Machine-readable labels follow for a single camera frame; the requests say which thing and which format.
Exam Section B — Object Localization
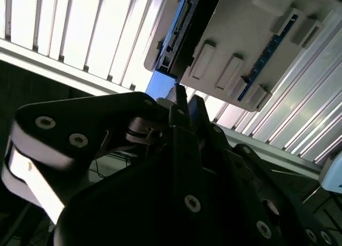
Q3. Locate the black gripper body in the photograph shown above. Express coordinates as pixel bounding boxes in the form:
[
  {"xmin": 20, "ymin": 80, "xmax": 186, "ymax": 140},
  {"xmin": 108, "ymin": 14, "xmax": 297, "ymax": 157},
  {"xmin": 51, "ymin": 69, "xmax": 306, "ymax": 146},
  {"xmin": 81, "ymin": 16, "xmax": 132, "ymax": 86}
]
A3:
[{"xmin": 53, "ymin": 147, "xmax": 281, "ymax": 246}]

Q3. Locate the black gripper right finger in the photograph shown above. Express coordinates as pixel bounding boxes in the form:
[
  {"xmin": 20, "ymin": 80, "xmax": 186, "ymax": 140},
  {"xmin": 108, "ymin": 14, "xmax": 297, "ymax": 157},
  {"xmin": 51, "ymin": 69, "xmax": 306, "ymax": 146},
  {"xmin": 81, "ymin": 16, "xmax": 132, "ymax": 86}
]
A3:
[{"xmin": 188, "ymin": 94, "xmax": 342, "ymax": 246}]

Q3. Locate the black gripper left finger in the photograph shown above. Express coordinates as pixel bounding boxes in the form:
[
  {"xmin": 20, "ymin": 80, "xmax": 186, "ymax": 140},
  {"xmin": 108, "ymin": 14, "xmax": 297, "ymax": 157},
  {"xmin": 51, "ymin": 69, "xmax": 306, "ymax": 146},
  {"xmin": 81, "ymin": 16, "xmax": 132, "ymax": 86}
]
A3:
[{"xmin": 1, "ymin": 83, "xmax": 206, "ymax": 224}]

